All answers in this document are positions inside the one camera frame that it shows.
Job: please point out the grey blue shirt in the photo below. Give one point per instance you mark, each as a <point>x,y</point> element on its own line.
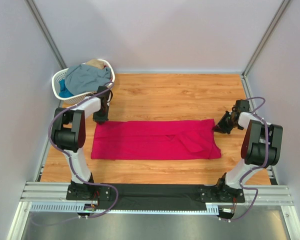
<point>84,78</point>

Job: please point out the aluminium corner post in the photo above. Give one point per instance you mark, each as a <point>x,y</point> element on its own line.
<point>266,36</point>
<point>45,31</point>

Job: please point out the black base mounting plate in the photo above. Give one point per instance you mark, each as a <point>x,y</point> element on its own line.
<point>179,196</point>

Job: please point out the right aluminium corner post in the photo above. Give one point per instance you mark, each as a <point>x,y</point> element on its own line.
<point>266,36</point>

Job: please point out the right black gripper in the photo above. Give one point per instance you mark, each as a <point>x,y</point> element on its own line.
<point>223,122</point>

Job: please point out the red t shirt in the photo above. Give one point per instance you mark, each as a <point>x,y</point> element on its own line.
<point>155,140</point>

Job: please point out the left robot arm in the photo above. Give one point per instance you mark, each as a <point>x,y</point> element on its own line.
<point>68,135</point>

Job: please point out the slotted grey cable duct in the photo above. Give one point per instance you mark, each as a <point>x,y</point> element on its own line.
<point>205,209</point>

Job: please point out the beige garment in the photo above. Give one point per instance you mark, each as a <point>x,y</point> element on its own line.
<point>96,63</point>

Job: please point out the left aluminium corner post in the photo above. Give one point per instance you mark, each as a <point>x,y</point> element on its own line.
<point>45,31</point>

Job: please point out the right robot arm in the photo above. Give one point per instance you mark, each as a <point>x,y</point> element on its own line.
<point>261,147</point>

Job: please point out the bright blue garment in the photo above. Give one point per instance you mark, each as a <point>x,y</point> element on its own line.
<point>64,92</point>

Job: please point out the aluminium frame rail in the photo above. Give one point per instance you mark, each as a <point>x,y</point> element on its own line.
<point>35,191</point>

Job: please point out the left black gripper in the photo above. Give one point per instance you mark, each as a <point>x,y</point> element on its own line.
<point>100,116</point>

